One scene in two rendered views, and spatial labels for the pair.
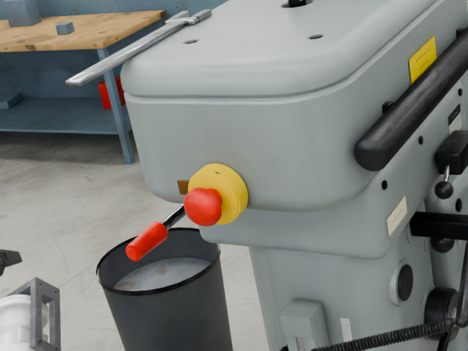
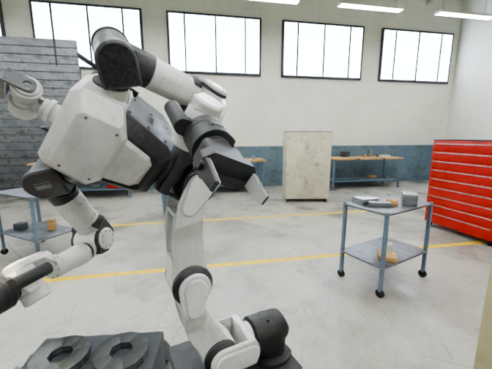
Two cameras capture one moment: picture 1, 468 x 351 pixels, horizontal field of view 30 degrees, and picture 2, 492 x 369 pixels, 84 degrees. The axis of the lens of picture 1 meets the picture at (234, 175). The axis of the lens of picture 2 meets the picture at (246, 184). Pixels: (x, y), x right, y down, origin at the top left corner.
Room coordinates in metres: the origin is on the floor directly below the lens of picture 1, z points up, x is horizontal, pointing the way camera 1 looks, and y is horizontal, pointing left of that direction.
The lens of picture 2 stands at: (1.71, 0.15, 1.53)
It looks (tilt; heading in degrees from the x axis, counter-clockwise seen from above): 10 degrees down; 135
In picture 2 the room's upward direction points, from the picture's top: straight up
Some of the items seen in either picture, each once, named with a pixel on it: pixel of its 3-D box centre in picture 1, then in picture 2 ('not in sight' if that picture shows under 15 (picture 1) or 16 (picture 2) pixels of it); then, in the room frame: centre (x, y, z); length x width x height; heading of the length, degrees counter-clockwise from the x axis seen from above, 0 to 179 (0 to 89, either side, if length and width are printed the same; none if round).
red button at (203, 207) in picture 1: (205, 204); not in sight; (0.78, 0.03, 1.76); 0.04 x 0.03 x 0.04; 56
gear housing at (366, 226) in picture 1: (337, 156); not in sight; (1.02, -0.13, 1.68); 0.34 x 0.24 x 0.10; 146
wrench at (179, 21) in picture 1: (141, 44); not in sight; (0.92, 0.07, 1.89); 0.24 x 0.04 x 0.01; 148
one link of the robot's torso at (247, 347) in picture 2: not in sight; (227, 343); (0.95, 0.80, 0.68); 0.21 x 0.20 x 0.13; 73
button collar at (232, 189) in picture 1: (217, 193); not in sight; (0.80, 0.02, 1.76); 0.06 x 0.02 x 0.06; 56
